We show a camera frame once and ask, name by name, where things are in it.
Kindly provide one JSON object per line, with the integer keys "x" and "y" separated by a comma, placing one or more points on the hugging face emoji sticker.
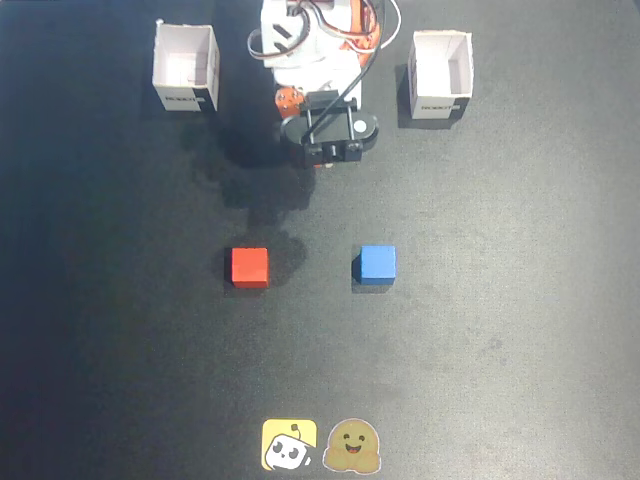
{"x": 351, "y": 445}

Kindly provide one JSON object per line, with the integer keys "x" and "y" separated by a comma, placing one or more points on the yellow robot face sticker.
{"x": 287, "y": 445}

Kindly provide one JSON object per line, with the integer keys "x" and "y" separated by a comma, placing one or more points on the blue cube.
{"x": 377, "y": 264}

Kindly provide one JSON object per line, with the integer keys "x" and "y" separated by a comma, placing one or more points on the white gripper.
{"x": 289, "y": 102}

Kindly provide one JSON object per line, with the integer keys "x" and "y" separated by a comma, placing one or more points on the red cube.
{"x": 250, "y": 267}

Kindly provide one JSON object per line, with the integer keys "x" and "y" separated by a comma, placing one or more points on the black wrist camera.
{"x": 295, "y": 132}

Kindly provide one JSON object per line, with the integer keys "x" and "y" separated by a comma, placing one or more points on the white paper box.
{"x": 440, "y": 65}
{"x": 184, "y": 60}

